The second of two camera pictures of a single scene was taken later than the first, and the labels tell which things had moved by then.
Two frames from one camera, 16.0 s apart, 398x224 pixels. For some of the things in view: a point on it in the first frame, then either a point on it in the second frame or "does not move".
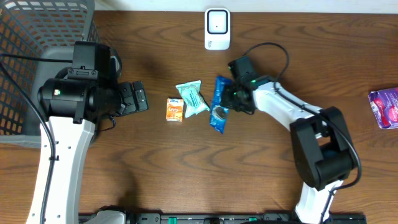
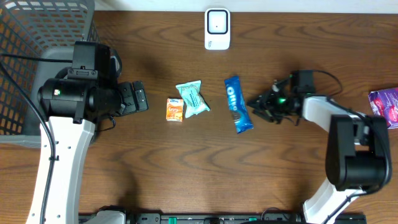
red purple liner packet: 384,103 does not move
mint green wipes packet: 193,102 does not move
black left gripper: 125,97 does not move
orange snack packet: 174,109 does not move
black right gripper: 230,97 -> 273,103
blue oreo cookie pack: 218,111 -> 242,119
